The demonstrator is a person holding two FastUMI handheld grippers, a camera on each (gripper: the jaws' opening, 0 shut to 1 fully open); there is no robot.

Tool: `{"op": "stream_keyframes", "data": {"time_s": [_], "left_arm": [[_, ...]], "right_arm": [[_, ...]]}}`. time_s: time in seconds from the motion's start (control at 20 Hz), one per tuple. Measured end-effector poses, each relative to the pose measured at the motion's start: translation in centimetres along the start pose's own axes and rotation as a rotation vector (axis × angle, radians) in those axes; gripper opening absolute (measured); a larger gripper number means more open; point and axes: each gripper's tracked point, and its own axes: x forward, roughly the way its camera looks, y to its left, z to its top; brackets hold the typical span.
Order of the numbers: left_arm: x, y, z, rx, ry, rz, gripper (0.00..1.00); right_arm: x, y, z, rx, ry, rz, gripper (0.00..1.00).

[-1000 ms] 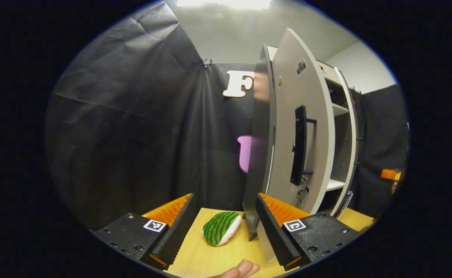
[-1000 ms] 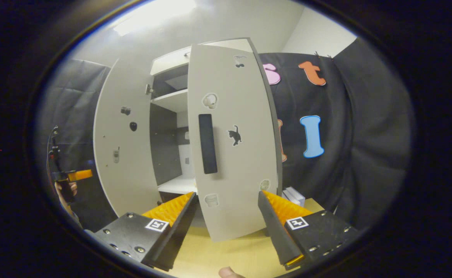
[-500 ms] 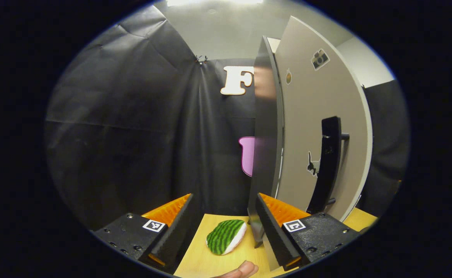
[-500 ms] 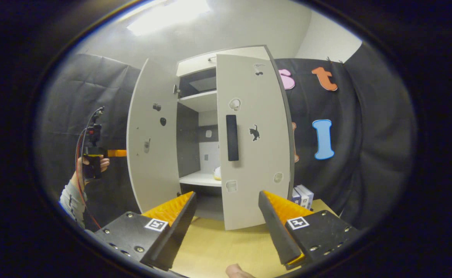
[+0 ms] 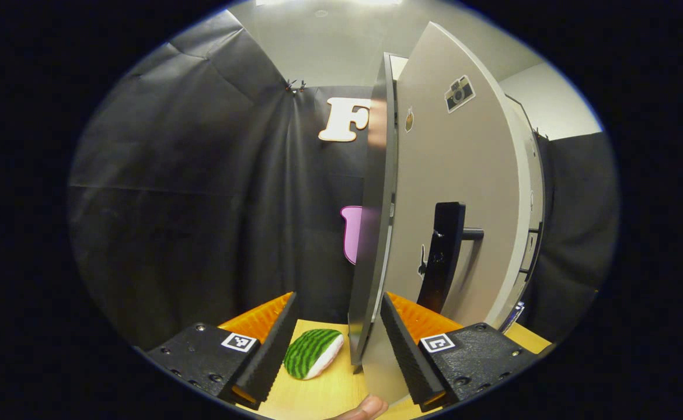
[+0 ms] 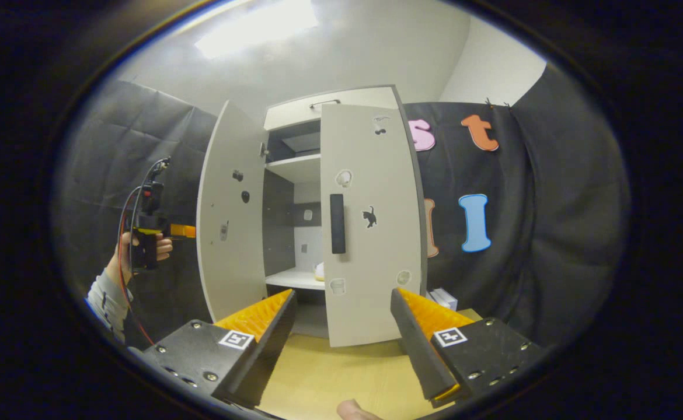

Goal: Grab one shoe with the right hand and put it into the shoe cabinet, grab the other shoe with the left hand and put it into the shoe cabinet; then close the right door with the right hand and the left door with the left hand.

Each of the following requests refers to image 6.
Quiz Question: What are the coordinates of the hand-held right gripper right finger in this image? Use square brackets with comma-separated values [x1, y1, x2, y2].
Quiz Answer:
[391, 287, 546, 409]

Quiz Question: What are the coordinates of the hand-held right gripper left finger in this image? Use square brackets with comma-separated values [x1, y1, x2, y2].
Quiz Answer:
[143, 288, 297, 409]

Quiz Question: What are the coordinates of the shoe cabinet door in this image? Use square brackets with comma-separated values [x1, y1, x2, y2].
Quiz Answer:
[196, 100, 269, 323]
[320, 104, 428, 349]

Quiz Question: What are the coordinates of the white grey shoe cabinet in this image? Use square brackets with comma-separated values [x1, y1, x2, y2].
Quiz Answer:
[196, 85, 428, 349]

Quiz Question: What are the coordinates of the white cabinet shelf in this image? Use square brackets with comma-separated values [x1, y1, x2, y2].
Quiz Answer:
[266, 153, 322, 184]
[265, 268, 326, 291]

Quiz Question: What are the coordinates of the beige cabinet drawer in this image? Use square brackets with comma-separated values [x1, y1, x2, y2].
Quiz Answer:
[263, 86, 403, 131]

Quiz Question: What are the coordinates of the small cardboard box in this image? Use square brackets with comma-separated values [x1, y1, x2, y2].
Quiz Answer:
[428, 288, 458, 312]

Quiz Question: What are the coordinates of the black backdrop cloth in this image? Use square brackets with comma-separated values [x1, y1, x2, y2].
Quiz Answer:
[53, 79, 219, 351]
[403, 61, 631, 348]

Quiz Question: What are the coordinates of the ceiling light panel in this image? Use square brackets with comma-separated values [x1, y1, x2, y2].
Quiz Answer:
[194, 0, 319, 59]

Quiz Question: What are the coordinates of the red cable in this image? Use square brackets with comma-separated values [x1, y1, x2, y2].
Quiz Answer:
[117, 185, 156, 348]

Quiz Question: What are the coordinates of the black cable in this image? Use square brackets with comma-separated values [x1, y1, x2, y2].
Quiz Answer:
[128, 156, 171, 234]

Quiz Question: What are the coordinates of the black door handle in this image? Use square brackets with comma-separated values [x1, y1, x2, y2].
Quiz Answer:
[330, 194, 347, 255]

